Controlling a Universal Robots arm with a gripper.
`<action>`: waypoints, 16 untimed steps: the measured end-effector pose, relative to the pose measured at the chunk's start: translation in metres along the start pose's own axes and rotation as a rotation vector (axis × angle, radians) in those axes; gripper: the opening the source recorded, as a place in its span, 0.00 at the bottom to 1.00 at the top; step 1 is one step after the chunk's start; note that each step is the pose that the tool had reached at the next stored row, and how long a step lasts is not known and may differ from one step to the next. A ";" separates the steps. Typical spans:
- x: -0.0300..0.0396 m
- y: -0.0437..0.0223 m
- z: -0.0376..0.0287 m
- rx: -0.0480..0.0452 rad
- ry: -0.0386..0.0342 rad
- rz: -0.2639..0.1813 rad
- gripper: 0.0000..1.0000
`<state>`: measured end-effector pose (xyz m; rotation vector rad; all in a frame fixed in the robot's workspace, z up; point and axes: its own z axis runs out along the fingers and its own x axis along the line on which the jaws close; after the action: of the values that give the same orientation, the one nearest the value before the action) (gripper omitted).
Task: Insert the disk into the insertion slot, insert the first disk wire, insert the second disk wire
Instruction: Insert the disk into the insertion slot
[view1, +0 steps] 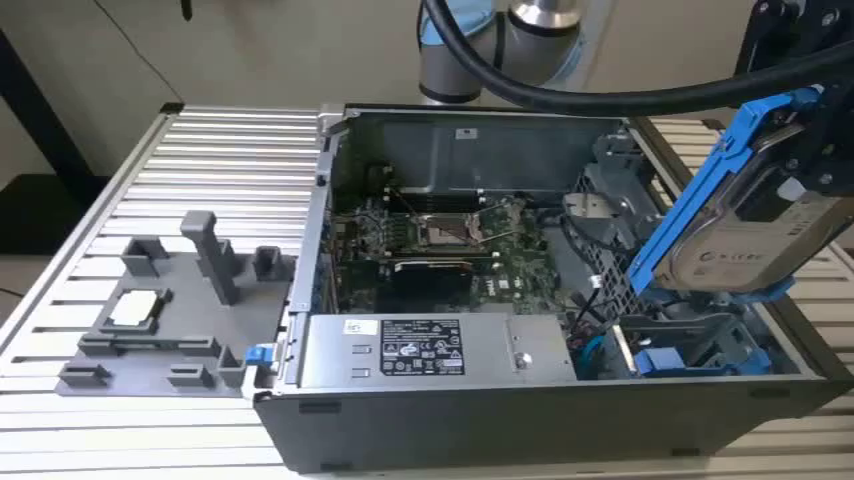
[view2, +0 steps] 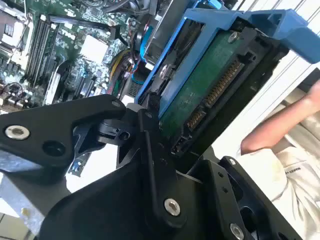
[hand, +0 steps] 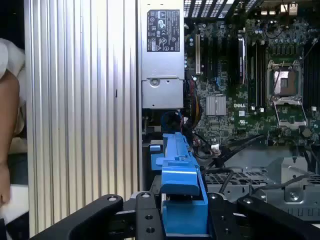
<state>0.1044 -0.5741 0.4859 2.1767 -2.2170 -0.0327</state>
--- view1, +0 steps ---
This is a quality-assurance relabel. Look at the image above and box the thin black wire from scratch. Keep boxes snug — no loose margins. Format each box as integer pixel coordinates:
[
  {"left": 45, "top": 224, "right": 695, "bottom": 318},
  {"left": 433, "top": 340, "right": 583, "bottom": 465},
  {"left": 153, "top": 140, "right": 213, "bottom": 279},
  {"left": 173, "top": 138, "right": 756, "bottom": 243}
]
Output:
[{"left": 570, "top": 272, "right": 606, "bottom": 326}]

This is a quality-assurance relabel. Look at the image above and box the thin black wall cable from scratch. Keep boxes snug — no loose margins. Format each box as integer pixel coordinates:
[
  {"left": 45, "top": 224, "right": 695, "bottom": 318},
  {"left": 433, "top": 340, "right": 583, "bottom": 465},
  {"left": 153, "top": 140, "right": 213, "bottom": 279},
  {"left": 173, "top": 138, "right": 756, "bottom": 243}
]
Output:
[{"left": 92, "top": 0, "right": 185, "bottom": 106}]

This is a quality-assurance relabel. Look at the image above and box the gray plastic parts rack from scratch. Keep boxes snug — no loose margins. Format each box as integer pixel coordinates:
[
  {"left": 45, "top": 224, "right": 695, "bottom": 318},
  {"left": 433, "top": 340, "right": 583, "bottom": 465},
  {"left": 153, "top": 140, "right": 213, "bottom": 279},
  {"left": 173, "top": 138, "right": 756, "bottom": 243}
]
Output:
[{"left": 56, "top": 209, "right": 301, "bottom": 399}]

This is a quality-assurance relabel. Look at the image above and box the black fan shroud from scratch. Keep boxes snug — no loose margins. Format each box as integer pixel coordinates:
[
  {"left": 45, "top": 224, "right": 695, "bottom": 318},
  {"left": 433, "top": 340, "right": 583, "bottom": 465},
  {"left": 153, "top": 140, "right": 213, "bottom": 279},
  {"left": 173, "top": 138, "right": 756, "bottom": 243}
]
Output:
[{"left": 332, "top": 117, "right": 632, "bottom": 199}]

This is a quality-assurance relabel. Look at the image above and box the perforated metal disk bay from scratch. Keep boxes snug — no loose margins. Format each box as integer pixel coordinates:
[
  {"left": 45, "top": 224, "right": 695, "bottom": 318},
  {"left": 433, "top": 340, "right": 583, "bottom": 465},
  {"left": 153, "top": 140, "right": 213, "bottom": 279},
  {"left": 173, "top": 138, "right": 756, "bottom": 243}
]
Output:
[{"left": 559, "top": 132, "right": 675, "bottom": 321}]

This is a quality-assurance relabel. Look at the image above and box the hard disk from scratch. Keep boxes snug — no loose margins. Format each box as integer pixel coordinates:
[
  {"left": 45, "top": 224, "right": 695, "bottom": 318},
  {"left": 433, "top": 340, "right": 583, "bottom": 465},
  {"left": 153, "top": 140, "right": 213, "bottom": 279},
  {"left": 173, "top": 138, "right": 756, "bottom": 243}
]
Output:
[{"left": 626, "top": 84, "right": 846, "bottom": 306}]

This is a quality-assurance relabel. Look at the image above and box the silver power supply unit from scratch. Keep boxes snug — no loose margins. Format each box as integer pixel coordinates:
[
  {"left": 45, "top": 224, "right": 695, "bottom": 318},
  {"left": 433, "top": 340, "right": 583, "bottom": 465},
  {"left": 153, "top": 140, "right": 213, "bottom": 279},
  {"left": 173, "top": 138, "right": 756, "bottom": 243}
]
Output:
[{"left": 297, "top": 313, "right": 579, "bottom": 391}]

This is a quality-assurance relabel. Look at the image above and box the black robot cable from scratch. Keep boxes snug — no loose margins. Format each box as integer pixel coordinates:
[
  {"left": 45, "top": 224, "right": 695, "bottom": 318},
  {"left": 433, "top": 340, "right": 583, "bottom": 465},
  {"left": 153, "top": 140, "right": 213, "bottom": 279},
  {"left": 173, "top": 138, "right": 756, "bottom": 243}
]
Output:
[{"left": 423, "top": 0, "right": 819, "bottom": 115}]

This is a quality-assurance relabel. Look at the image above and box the CPU socket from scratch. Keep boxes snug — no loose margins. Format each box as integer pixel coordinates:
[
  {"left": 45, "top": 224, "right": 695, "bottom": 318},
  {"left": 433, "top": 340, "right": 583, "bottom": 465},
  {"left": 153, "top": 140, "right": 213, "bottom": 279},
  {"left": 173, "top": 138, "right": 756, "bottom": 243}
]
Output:
[{"left": 411, "top": 212, "right": 492, "bottom": 249}]

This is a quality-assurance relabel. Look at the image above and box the open black PC case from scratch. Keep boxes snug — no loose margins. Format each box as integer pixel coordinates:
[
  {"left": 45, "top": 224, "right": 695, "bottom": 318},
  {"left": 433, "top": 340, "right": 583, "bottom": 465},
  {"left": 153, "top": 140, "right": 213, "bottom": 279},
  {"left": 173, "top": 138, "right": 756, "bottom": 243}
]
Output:
[{"left": 252, "top": 102, "right": 854, "bottom": 474}]

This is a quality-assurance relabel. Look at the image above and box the metal socket cover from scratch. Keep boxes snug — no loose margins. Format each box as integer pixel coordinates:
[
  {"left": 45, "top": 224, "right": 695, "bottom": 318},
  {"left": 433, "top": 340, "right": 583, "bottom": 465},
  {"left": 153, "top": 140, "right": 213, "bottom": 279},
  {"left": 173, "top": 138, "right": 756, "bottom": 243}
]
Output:
[{"left": 469, "top": 194, "right": 532, "bottom": 244}]

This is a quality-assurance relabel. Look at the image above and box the black graphics card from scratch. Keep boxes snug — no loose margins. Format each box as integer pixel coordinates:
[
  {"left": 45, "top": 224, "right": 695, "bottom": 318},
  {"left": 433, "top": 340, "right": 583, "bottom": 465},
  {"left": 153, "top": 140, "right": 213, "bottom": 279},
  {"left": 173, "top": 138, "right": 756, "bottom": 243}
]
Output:
[{"left": 372, "top": 255, "right": 499, "bottom": 315}]

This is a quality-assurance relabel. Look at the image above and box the blue wire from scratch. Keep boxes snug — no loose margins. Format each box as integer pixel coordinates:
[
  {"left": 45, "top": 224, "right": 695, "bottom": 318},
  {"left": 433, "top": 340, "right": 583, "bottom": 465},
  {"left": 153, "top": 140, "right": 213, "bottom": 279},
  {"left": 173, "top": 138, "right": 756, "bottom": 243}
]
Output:
[{"left": 576, "top": 334, "right": 606, "bottom": 379}]

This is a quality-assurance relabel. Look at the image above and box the black box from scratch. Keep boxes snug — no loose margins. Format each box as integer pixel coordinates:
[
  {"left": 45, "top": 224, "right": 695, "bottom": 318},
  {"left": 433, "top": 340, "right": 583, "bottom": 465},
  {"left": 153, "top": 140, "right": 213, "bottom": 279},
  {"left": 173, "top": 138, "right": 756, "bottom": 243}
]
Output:
[{"left": 0, "top": 173, "right": 94, "bottom": 256}]

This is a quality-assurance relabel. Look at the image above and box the green motherboard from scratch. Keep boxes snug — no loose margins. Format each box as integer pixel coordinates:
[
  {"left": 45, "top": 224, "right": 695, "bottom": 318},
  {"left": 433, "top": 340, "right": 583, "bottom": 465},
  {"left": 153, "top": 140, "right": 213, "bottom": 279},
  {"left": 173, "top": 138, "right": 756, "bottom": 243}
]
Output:
[{"left": 329, "top": 192, "right": 582, "bottom": 316}]

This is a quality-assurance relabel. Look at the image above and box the silver CPU chip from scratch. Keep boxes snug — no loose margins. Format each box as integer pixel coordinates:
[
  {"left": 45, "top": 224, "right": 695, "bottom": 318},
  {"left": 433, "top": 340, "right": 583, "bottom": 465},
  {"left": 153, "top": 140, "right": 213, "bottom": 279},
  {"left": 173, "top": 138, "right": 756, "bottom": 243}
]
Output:
[{"left": 109, "top": 289, "right": 165, "bottom": 326}]

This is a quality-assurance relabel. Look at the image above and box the black upright pole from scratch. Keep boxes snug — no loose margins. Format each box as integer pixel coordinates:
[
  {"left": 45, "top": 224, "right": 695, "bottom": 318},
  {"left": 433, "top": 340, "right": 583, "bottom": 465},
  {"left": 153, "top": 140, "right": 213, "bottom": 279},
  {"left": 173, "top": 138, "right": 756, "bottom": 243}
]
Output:
[{"left": 0, "top": 27, "right": 101, "bottom": 201}]

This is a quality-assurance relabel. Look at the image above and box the blue disk carrier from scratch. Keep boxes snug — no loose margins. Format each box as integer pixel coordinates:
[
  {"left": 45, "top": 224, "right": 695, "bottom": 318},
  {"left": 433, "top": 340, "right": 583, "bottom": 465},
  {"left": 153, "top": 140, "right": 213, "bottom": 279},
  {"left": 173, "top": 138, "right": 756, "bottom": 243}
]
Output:
[{"left": 632, "top": 319, "right": 775, "bottom": 377}]

